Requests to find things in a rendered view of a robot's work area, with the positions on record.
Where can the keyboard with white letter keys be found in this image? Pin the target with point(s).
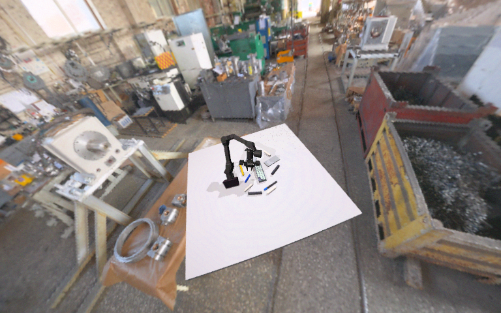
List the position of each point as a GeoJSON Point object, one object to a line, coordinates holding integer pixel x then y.
{"type": "Point", "coordinates": [260, 173]}

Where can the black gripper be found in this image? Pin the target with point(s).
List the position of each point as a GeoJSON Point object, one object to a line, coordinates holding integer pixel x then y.
{"type": "Point", "coordinates": [241, 162]}

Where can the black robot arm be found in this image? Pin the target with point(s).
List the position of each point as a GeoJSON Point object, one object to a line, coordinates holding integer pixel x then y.
{"type": "Point", "coordinates": [250, 152]}

